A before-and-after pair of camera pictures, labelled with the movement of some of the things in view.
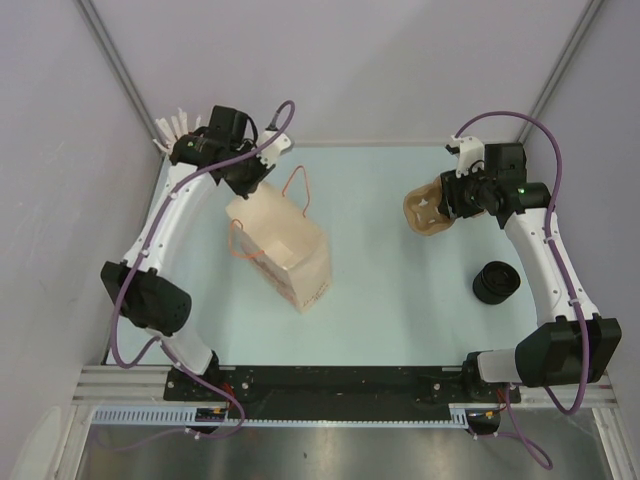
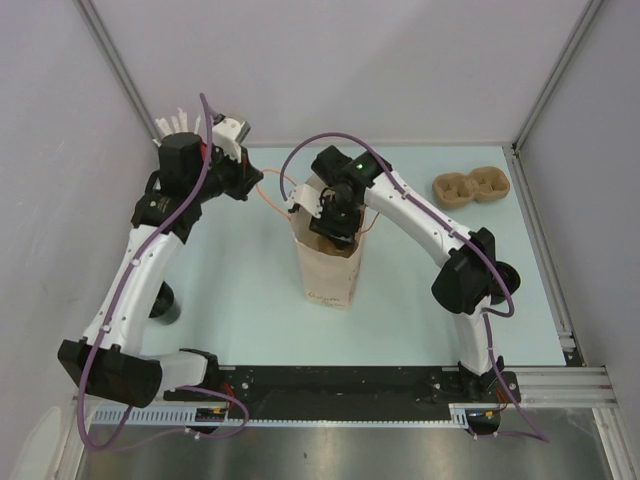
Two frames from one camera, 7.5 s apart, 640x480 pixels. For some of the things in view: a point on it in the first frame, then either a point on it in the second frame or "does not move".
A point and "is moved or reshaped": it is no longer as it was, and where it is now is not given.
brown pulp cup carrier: x=421 y=209 is moved or reshaped
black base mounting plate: x=336 y=391 does not move
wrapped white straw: x=165 y=127 does not move
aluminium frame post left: x=111 y=54 does not move
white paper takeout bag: x=290 y=252 to x=330 y=280
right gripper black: x=451 y=201 to x=344 y=234
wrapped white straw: x=176 y=127 does not move
